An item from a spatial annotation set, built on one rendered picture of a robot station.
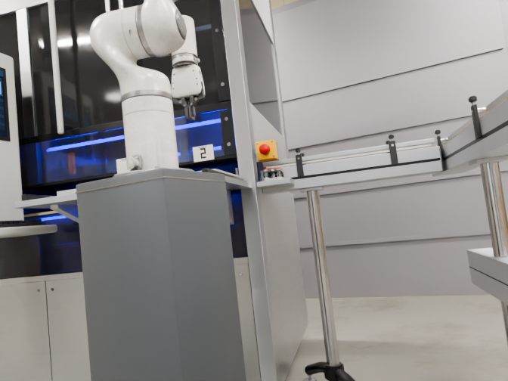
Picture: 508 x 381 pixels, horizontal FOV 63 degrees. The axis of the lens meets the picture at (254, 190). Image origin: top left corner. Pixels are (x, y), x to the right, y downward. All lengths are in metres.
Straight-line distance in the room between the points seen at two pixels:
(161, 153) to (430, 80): 2.93
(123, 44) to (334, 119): 2.82
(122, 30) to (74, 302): 1.22
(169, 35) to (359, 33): 2.94
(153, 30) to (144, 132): 0.24
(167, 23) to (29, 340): 1.52
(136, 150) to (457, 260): 2.93
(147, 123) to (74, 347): 1.23
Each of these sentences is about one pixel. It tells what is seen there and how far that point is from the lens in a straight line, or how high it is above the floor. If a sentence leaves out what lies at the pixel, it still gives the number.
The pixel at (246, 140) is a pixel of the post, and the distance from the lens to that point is 1.59.
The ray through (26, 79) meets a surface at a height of 1.47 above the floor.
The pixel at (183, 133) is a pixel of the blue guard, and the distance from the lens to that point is 1.68.
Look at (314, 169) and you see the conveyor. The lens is 1.64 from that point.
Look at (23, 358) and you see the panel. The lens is 2.15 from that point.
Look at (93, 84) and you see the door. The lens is 1.95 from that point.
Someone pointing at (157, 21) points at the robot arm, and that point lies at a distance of 1.05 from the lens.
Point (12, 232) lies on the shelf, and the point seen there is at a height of 0.79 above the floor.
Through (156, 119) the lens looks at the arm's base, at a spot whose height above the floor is 0.99.
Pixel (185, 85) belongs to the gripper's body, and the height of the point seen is 1.19.
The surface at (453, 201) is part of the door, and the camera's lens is 3.52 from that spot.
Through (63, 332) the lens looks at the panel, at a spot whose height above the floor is 0.36.
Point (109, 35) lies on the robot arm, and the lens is 1.08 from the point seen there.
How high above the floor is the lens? 0.73
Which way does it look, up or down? 4 degrees up
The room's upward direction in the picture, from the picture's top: 6 degrees counter-clockwise
